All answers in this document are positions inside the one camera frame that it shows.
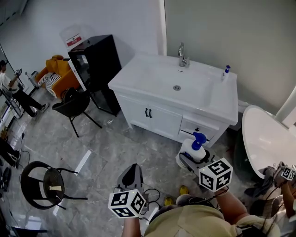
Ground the white bathtub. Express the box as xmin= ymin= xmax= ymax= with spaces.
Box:
xmin=241 ymin=105 xmax=296 ymax=180

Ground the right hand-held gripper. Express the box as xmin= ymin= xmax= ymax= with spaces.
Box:
xmin=179 ymin=150 xmax=233 ymax=192

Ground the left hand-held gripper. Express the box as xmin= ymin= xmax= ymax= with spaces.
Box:
xmin=108 ymin=163 xmax=150 ymax=218

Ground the person's grey trouser leg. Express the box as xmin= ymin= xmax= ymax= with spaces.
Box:
xmin=175 ymin=193 xmax=194 ymax=207

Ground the chrome faucet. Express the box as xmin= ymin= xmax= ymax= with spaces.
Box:
xmin=178 ymin=42 xmax=190 ymax=68

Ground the person's pale yellow shirt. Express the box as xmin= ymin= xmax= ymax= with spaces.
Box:
xmin=144 ymin=205 xmax=280 ymax=237

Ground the yellow jacket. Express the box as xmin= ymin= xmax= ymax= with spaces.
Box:
xmin=45 ymin=55 xmax=71 ymax=76

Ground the striped cushion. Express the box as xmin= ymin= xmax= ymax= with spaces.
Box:
xmin=38 ymin=72 xmax=61 ymax=98

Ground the person's right forearm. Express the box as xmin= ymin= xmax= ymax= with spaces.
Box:
xmin=217 ymin=187 xmax=249 ymax=225

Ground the person's left forearm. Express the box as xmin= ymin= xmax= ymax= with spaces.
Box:
xmin=121 ymin=216 xmax=142 ymax=237

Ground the dark plastic chair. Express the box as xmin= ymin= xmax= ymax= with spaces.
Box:
xmin=51 ymin=87 xmax=103 ymax=138

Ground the black bag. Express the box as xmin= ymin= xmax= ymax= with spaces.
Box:
xmin=60 ymin=87 xmax=80 ymax=104

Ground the black round wicker chair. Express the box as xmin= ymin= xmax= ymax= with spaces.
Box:
xmin=20 ymin=161 xmax=88 ymax=210

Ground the orange sofa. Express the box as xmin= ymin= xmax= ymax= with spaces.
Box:
xmin=35 ymin=55 xmax=80 ymax=99

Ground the white bottle with blue pump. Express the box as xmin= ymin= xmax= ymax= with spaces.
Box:
xmin=181 ymin=131 xmax=208 ymax=162

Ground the white vanity sink cabinet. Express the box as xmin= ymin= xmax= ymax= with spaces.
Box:
xmin=108 ymin=53 xmax=239 ymax=149

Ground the small blue-capped bottle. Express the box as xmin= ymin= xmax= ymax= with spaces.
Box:
xmin=221 ymin=65 xmax=231 ymax=83

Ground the black glass-door cabinet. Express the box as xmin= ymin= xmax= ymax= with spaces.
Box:
xmin=68 ymin=34 xmax=122 ymax=117

